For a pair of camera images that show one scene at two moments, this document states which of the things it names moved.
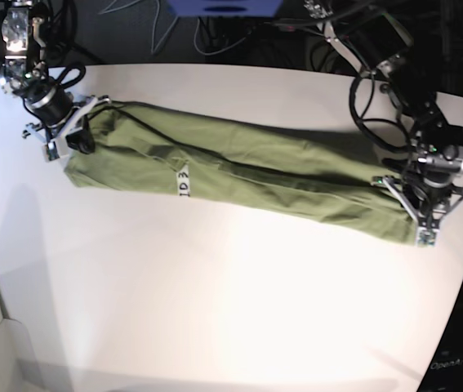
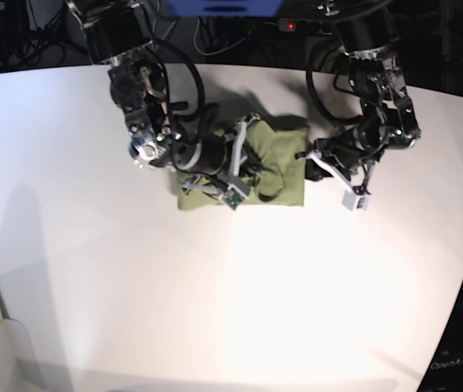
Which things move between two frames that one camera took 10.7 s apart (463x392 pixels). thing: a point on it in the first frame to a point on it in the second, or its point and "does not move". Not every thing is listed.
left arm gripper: [427, 193] to [352, 160]
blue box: [224, 8] does not move
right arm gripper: [59, 113] to [217, 158]
